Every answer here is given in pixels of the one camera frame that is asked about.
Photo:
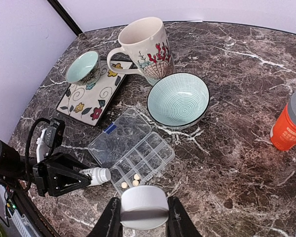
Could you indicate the celadon bowl on tray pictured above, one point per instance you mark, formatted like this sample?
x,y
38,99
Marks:
x,y
85,69

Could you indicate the orange bottle grey cap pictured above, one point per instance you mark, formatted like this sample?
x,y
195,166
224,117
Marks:
x,y
283,132

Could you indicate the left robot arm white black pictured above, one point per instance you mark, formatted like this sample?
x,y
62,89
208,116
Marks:
x,y
13,169

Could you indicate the square floral ceramic tray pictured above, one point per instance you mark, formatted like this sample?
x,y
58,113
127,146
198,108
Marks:
x,y
87,103

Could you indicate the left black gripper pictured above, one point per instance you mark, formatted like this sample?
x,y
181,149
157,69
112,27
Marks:
x,y
60,165

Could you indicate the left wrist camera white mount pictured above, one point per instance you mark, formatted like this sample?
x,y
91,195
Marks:
x,y
51,138

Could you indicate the celadon bowl on table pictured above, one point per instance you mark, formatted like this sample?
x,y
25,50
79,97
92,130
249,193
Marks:
x,y
178,101

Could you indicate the cream ceramic mug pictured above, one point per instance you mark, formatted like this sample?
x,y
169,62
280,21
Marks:
x,y
146,43

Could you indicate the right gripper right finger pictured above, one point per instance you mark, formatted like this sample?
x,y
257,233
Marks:
x,y
179,223

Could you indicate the white pill bottle cap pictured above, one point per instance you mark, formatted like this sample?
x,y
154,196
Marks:
x,y
143,208

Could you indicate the small white pill bottle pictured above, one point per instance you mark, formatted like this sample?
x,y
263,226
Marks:
x,y
97,175

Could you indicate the white slotted cable duct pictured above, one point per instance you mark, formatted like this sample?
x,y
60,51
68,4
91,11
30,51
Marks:
x,y
23,226

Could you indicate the left black frame post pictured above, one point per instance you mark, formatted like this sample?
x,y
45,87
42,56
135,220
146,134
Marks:
x,y
65,17

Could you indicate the clear plastic pill organizer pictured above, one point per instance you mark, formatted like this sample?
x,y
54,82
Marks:
x,y
128,146

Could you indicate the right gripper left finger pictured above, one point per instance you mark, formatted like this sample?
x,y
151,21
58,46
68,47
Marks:
x,y
109,224

